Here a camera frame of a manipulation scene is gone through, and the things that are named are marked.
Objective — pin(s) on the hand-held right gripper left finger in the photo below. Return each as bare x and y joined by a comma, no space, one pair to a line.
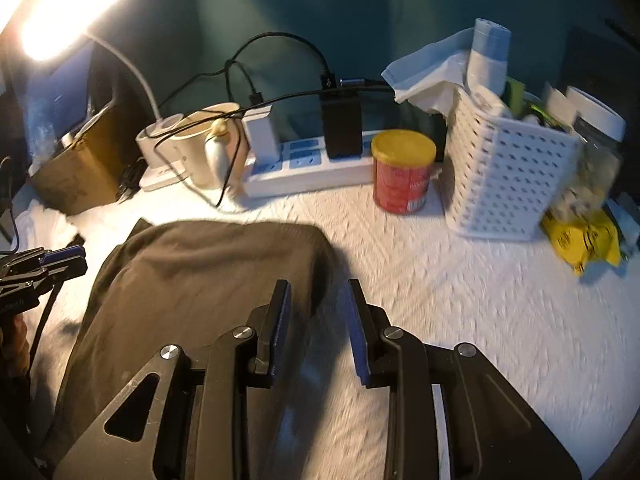
280,330

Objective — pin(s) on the white textured tablecloth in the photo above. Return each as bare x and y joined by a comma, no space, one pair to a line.
475,335

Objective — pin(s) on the white tissue pack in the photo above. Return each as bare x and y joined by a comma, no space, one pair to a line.
430,75

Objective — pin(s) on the brown t-shirt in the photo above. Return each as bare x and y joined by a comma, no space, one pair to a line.
200,270

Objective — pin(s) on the yellow snack packet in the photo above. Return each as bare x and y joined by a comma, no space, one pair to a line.
580,240

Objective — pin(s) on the green sachet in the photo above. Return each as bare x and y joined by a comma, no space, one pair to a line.
514,97

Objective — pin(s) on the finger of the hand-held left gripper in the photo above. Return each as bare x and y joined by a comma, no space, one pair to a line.
60,272
62,256

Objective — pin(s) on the white charger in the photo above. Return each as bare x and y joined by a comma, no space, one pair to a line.
261,135

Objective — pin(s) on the clear plastic bag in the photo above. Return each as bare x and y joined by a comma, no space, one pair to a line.
55,95

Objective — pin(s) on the white desk lamp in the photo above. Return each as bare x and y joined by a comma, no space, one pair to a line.
70,5

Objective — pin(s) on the cardboard box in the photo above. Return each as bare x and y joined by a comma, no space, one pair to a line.
75,170

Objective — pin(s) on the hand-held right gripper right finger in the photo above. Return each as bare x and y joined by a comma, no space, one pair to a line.
359,330

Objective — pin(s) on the black charger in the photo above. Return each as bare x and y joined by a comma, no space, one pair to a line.
342,125

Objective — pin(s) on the clear jar white lid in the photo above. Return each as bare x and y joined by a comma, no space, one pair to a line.
597,160

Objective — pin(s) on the red can yellow lid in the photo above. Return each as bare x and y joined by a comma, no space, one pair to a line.
402,175

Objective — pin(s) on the white power strip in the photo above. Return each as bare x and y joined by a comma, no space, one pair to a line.
300,170

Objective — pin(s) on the small black plug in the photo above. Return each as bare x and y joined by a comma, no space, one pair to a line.
131,182

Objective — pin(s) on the white perforated basket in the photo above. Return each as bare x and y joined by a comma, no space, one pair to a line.
505,180

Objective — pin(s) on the cream mug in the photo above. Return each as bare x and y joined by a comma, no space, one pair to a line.
195,150

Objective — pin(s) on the blue white spray can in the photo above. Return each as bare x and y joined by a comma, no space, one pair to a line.
487,60

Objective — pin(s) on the white bottle gold cap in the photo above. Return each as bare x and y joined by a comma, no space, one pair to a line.
216,157

